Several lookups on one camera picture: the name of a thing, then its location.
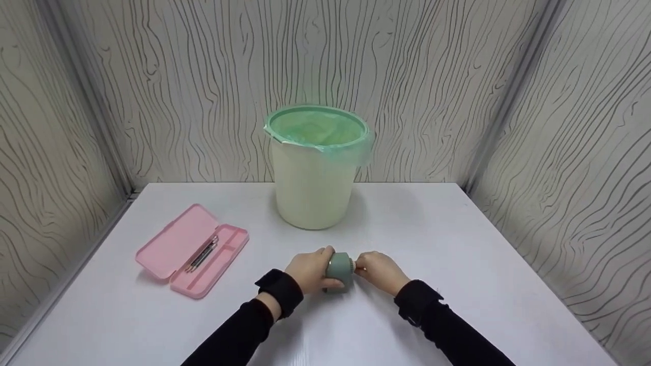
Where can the person's left hand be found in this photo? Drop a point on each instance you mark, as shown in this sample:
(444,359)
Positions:
(309,272)

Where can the person's right hand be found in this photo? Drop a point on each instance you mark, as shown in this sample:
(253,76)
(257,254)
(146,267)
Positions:
(380,272)

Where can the person's left thumb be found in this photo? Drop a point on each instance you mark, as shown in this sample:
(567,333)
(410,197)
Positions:
(333,285)

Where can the person's right fingers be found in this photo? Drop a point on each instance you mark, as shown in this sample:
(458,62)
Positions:
(362,265)

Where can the person's left fingers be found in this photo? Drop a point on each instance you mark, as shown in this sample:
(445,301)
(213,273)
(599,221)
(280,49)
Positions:
(325,252)

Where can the green pencil sharpener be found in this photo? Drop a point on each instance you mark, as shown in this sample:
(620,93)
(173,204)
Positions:
(339,269)

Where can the person's right forearm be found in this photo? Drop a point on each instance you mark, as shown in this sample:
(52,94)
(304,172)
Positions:
(457,335)

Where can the person's left forearm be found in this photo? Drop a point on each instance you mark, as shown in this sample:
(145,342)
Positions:
(239,330)

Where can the black wrist band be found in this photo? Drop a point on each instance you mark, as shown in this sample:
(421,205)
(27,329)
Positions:
(280,292)
(418,301)

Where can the cream plastic waste bin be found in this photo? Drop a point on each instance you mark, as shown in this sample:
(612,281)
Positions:
(310,188)

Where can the green bin liner bag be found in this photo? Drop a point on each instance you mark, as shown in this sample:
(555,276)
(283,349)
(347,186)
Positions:
(320,133)

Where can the grey pencil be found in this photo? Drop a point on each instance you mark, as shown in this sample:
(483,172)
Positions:
(202,253)
(205,256)

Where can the pink pencil case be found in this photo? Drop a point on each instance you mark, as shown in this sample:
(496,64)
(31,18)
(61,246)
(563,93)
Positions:
(192,250)

